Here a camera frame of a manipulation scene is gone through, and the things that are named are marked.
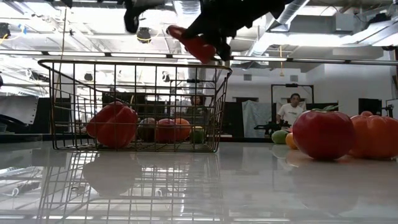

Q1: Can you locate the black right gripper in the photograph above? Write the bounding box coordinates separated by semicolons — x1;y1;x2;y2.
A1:
181;0;269;62

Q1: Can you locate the long red chili pepper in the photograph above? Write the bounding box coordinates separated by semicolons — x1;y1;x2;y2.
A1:
165;24;218;65

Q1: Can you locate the orange fruit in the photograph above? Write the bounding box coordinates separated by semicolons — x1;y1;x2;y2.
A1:
174;117;192;141

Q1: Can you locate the green fruit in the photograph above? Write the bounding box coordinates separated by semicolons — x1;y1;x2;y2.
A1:
271;129;290;145
189;126;206;144

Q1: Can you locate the red apple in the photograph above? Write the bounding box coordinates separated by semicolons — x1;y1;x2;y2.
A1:
155;118;177;144

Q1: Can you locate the small yellow-orange fruit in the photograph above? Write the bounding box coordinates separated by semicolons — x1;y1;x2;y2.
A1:
285;133;299;150

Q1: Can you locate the red bell pepper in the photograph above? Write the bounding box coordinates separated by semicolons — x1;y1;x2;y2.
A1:
86;101;139;149

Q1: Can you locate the large red tomato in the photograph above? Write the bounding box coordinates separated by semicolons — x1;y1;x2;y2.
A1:
292;105;356;161

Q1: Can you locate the person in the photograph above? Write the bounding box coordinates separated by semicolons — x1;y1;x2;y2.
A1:
275;93;305;128
186;93;208;125

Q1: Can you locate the black ceiling dome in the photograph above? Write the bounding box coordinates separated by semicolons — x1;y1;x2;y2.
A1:
136;27;152;44

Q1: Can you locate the black cabinet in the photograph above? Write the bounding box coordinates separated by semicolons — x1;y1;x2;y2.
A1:
223;101;244;138

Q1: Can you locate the grey cloth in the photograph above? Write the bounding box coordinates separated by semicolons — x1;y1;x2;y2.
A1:
242;100;273;138

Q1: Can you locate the black background robot device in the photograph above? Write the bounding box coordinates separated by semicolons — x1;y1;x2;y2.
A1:
253;120;292;138

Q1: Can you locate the orange ribbed heirloom tomato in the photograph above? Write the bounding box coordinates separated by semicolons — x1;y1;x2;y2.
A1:
348;110;398;160

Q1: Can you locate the white perforated panel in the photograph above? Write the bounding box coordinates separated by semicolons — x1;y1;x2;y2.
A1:
0;95;40;127

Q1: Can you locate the black ceiling device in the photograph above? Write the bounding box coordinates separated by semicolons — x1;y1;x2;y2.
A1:
0;22;12;40

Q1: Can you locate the silver ventilation duct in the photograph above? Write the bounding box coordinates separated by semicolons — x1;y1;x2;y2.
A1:
172;0;203;57

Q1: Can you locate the bronze wire basket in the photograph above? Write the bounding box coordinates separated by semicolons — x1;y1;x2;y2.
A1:
104;90;219;147
37;58;233;153

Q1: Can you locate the black stand frame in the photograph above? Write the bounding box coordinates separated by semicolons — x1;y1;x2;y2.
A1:
271;83;315;113

